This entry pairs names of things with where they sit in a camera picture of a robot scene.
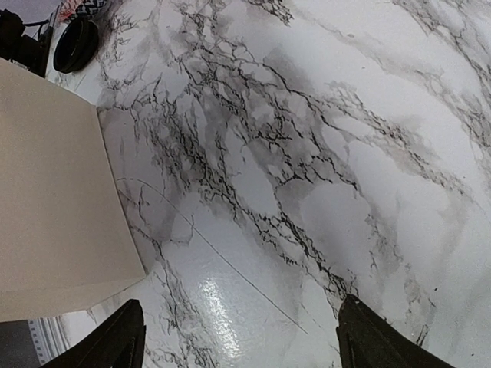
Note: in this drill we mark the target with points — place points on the aluminium front rail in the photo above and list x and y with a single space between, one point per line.
49 338

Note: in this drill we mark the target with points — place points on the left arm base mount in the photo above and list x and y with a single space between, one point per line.
26 44

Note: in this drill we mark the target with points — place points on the cream paper bag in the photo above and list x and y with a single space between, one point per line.
65 242

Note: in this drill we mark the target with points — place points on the red patterned bowl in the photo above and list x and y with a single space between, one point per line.
72 9

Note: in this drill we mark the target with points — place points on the stack of black lids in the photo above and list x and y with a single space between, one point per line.
76 46

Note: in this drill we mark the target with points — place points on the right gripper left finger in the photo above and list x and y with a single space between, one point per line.
118 342

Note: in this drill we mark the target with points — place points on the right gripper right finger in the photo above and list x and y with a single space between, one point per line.
367 340

